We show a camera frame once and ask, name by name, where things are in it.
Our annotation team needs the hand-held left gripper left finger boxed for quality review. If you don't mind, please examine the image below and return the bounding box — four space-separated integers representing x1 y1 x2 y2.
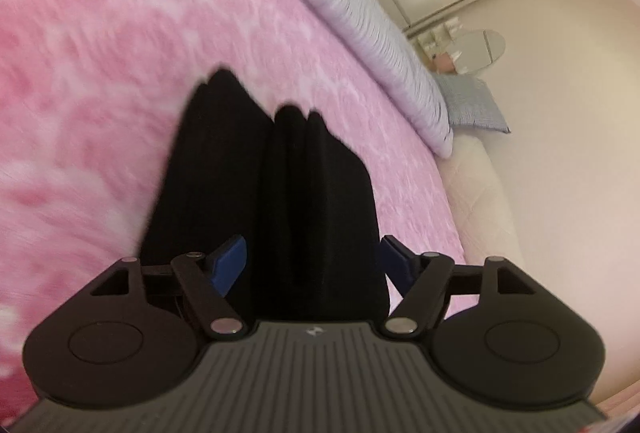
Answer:
70 235 248 342

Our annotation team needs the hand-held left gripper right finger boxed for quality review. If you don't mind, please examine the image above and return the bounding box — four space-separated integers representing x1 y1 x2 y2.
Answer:
380 235 548 342

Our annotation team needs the black garment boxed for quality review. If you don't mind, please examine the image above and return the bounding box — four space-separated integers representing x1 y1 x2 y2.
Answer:
140 68 391 324

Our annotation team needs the white quilted mattress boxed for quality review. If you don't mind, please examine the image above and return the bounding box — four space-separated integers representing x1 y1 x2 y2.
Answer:
435 133 531 319

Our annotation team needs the blue-grey striped pillow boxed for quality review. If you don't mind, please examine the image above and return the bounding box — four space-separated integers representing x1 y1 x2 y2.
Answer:
432 74 511 134

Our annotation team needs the grey striped quilt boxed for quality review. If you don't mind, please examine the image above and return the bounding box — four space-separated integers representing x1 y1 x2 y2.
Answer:
215 0 455 158

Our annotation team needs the cluster of white bottles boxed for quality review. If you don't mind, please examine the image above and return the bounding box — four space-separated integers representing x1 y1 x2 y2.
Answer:
420 18 463 58

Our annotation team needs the pink floral blanket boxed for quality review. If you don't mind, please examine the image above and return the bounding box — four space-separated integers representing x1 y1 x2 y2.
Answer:
0 0 468 414

